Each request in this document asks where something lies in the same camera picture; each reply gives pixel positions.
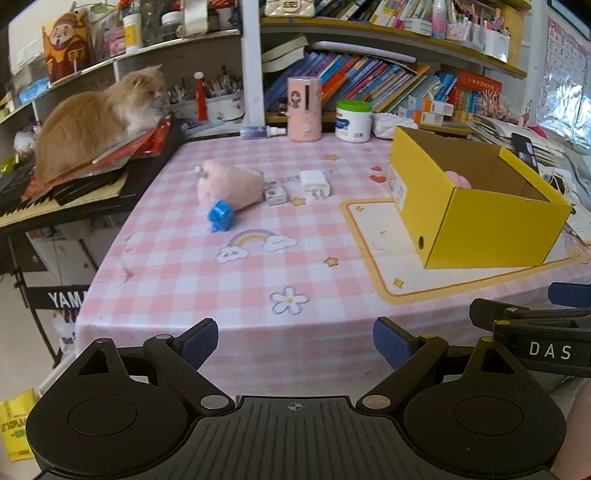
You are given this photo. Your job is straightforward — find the white wooden bookshelf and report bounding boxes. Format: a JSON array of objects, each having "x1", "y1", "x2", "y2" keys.
[{"x1": 0, "y1": 0, "x2": 532, "y2": 139}]

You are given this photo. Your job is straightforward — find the blue plastic toy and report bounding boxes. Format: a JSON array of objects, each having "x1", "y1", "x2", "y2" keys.
[{"x1": 208, "y1": 200, "x2": 235, "y2": 233}]

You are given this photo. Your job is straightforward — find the red figure bottle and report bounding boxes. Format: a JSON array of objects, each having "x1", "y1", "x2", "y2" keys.
[{"x1": 194, "y1": 71, "x2": 209, "y2": 121}]

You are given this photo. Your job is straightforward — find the person's right forearm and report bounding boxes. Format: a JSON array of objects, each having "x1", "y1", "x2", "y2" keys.
[{"x1": 564, "y1": 392, "x2": 591, "y2": 480}]

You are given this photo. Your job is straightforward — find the cream handbag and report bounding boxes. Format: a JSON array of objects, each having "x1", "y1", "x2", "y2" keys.
[{"x1": 264, "y1": 0, "x2": 316, "y2": 18}]

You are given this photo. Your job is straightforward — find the yellow cardboard box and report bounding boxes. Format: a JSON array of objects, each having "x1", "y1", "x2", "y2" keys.
[{"x1": 388, "y1": 126, "x2": 573, "y2": 270}]

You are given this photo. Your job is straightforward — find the white pen holder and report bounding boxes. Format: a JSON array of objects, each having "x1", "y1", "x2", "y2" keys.
[{"x1": 166, "y1": 67, "x2": 245, "y2": 121}]

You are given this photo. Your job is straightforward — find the black smartphone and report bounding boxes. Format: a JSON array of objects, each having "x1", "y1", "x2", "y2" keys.
[{"x1": 512, "y1": 133, "x2": 540, "y2": 175}]

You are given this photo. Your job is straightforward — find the white jar green lid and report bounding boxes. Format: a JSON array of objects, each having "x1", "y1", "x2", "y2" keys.
[{"x1": 335, "y1": 100, "x2": 373, "y2": 143}]

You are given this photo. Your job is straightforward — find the loose paper sheets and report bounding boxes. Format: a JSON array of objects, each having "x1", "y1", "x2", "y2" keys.
[{"x1": 566, "y1": 203, "x2": 591, "y2": 245}]

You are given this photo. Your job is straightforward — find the orange white carton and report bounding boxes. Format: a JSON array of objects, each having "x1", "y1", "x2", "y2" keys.
[
  {"x1": 397, "y1": 107, "x2": 445, "y2": 126},
  {"x1": 406, "y1": 97, "x2": 455, "y2": 116}
]

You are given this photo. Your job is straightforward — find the cartoon figure poster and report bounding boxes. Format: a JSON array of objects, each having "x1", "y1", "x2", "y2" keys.
[{"x1": 41, "y1": 9, "x2": 93, "y2": 84}]

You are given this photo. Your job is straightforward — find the pale pink plush toy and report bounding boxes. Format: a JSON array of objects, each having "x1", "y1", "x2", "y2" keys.
[{"x1": 196, "y1": 158, "x2": 265, "y2": 214}]

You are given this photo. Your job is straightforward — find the pink checked tablecloth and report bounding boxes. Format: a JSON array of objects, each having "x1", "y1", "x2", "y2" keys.
[{"x1": 74, "y1": 134, "x2": 591, "y2": 398}]

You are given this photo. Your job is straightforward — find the white bottle yellow label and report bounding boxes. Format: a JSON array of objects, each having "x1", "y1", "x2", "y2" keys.
[{"x1": 122, "y1": 14, "x2": 144, "y2": 54}]

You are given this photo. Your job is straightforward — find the clear spray bottle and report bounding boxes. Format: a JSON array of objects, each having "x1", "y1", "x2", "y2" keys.
[{"x1": 240, "y1": 126, "x2": 288, "y2": 139}]

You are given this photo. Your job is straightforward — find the stack of magazines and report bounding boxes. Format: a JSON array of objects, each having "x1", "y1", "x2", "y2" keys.
[{"x1": 466, "y1": 113, "x2": 591, "y2": 162}]

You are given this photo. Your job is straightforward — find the row of colourful books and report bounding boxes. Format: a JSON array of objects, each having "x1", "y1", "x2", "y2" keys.
[{"x1": 263, "y1": 51, "x2": 458, "y2": 114}]

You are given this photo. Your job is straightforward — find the pink humidifier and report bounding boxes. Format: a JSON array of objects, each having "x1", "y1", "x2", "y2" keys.
[{"x1": 287, "y1": 76, "x2": 322, "y2": 142}]

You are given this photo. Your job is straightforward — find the grey flat folder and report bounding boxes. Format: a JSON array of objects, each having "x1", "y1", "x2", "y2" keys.
[{"x1": 310, "y1": 41, "x2": 416, "y2": 63}]

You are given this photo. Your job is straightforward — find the black piano keyboard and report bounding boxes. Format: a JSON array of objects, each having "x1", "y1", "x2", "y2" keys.
[{"x1": 0, "y1": 117, "x2": 185, "y2": 232}]

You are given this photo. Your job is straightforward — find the thick paperback book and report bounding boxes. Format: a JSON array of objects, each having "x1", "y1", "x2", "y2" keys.
[
  {"x1": 261, "y1": 34, "x2": 309, "y2": 61},
  {"x1": 262, "y1": 48, "x2": 308, "y2": 73}
]

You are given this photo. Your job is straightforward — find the black keyboard stand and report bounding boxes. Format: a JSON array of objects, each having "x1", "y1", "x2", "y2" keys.
[{"x1": 0, "y1": 231, "x2": 93, "y2": 370}]

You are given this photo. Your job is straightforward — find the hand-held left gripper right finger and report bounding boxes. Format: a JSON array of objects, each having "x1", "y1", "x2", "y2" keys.
[{"x1": 355, "y1": 316, "x2": 550, "y2": 411}]

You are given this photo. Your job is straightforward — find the white tissue pack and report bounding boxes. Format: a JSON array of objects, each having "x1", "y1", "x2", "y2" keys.
[{"x1": 372, "y1": 112, "x2": 419, "y2": 139}]

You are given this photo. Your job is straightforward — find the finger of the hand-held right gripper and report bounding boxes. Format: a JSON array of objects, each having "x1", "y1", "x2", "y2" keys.
[
  {"x1": 470, "y1": 298, "x2": 591, "y2": 331},
  {"x1": 549, "y1": 282, "x2": 591, "y2": 308}
]

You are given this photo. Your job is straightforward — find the orange fluffy cat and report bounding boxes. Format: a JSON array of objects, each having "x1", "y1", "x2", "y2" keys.
[{"x1": 33, "y1": 65, "x2": 168, "y2": 183}]

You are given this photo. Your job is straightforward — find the red boxed book set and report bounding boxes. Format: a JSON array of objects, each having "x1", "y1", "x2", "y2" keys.
[{"x1": 450, "y1": 71, "x2": 502, "y2": 121}]

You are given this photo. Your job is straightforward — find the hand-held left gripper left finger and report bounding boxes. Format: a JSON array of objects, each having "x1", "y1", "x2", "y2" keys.
[{"x1": 74, "y1": 318, "x2": 236, "y2": 414}]

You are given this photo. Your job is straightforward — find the red packets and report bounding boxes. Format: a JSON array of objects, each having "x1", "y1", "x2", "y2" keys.
[{"x1": 23, "y1": 115, "x2": 174, "y2": 199}]

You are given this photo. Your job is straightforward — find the white charger plug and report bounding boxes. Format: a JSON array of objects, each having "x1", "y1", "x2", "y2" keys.
[{"x1": 300, "y1": 170, "x2": 332, "y2": 201}]

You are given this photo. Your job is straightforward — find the yellow printed bag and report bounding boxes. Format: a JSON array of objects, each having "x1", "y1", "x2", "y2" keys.
[{"x1": 0, "y1": 388, "x2": 38, "y2": 462}]

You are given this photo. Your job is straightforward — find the alphabet wall poster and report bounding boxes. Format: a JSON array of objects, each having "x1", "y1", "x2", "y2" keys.
[{"x1": 538, "y1": 16, "x2": 591, "y2": 130}]

